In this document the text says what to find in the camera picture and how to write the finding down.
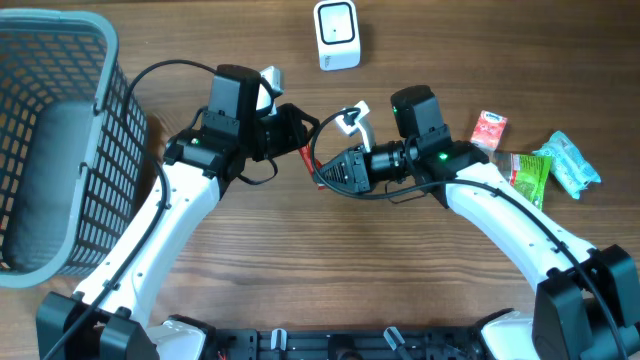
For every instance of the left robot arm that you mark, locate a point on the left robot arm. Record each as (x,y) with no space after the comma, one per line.
(107,316)

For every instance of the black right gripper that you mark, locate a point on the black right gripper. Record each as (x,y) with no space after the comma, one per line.
(356,161)

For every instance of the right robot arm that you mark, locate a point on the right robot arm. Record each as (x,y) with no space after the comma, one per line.
(586,299)

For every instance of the white barcode scanner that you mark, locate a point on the white barcode scanner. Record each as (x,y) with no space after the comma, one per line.
(337,34)

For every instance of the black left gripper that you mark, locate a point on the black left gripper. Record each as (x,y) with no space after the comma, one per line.
(297,133)

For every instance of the teal tissue pack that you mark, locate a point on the teal tissue pack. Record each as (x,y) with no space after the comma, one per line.
(568,165)

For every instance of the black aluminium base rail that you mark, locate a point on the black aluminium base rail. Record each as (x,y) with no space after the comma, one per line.
(432,343)

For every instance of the red Nescafe coffee stick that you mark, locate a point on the red Nescafe coffee stick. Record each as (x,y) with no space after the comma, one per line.
(306,157)

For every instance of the orange Kleenex tissue pack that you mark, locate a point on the orange Kleenex tissue pack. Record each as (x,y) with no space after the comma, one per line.
(488,130)

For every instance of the grey plastic mesh basket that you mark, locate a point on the grey plastic mesh basket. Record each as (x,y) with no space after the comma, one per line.
(71,142)

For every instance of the green snack bag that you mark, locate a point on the green snack bag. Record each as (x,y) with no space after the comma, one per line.
(528,174)

